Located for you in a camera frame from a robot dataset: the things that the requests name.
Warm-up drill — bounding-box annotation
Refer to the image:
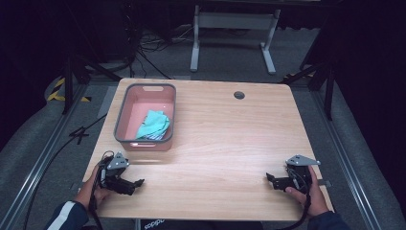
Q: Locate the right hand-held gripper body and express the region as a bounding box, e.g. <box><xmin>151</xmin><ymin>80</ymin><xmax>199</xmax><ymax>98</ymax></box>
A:
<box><xmin>275</xmin><ymin>154</ymin><xmax>322</xmax><ymax>195</ymax></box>

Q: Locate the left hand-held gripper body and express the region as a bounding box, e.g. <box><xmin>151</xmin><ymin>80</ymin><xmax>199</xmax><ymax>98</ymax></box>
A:
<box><xmin>97</xmin><ymin>151</ymin><xmax>136</xmax><ymax>196</ymax></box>

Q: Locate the person's left hand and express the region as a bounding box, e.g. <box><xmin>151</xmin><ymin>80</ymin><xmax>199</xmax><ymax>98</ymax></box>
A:
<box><xmin>77</xmin><ymin>164</ymin><xmax>112</xmax><ymax>211</ymax></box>

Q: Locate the person's right hand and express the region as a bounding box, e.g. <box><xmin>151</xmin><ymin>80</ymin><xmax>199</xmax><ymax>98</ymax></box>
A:
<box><xmin>284</xmin><ymin>165</ymin><xmax>330</xmax><ymax>219</ymax></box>

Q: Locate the blue white striped cloth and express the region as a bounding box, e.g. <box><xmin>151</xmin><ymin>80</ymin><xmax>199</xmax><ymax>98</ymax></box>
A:
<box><xmin>144</xmin><ymin>133</ymin><xmax>168</xmax><ymax>142</ymax></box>

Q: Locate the black tape cross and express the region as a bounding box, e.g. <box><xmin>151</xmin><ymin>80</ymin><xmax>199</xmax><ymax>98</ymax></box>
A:
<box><xmin>68</xmin><ymin>126</ymin><xmax>91</xmax><ymax>146</ymax></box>

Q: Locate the teal cloth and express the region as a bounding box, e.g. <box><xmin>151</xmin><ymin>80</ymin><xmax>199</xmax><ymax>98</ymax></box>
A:
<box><xmin>135</xmin><ymin>109</ymin><xmax>171</xmax><ymax>140</ymax></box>

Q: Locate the person's dark clothing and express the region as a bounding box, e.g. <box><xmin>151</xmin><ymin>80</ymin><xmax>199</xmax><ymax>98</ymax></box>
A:
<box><xmin>139</xmin><ymin>218</ymin><xmax>264</xmax><ymax>230</ymax></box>

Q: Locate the pink basket with grey rim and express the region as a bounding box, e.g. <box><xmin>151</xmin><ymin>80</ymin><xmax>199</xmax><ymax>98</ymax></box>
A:
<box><xmin>113</xmin><ymin>82</ymin><xmax>177</xmax><ymax>152</ymax></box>

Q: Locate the black metal stand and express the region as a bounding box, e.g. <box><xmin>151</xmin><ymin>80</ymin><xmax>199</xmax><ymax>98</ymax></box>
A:
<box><xmin>280</xmin><ymin>58</ymin><xmax>337</xmax><ymax>122</ymax></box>
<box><xmin>61</xmin><ymin>47</ymin><xmax>123</xmax><ymax>115</ymax></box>

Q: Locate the yellow black hazard tape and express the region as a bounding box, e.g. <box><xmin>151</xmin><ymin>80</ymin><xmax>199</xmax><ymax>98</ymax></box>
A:
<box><xmin>46</xmin><ymin>78</ymin><xmax>93</xmax><ymax>104</ymax></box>

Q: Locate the right hand-held gripper black cable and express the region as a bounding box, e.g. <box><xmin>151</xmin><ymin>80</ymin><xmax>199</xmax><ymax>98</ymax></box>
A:
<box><xmin>277</xmin><ymin>173</ymin><xmax>313</xmax><ymax>230</ymax></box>

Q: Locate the hand-held gripper black cable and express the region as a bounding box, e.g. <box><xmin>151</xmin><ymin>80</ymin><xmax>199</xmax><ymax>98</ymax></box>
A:
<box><xmin>277</xmin><ymin>173</ymin><xmax>313</xmax><ymax>230</ymax></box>
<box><xmin>87</xmin><ymin>150</ymin><xmax>115</xmax><ymax>230</ymax></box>

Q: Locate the left hand-held gripper black cable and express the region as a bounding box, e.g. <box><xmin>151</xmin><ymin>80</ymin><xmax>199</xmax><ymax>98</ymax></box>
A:
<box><xmin>87</xmin><ymin>150</ymin><xmax>115</xmax><ymax>230</ymax></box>

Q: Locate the grey metal floor rail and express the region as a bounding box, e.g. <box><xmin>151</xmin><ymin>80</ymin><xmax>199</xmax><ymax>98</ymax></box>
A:
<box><xmin>0</xmin><ymin>83</ymin><xmax>90</xmax><ymax>230</ymax></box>
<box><xmin>309</xmin><ymin>89</ymin><xmax>383</xmax><ymax>230</ymax></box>

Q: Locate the long black floor cable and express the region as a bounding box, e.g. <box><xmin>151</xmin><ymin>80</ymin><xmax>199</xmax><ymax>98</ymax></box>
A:
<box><xmin>22</xmin><ymin>112</ymin><xmax>108</xmax><ymax>224</ymax></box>

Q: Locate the bundle of black floor cables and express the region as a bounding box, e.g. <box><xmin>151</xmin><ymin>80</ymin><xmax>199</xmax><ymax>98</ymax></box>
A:
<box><xmin>126</xmin><ymin>22</ymin><xmax>195</xmax><ymax>81</ymax></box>

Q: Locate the grey metal desk frame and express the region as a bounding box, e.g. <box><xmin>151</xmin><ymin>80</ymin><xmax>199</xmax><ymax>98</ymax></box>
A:
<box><xmin>190</xmin><ymin>4</ymin><xmax>282</xmax><ymax>76</ymax></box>

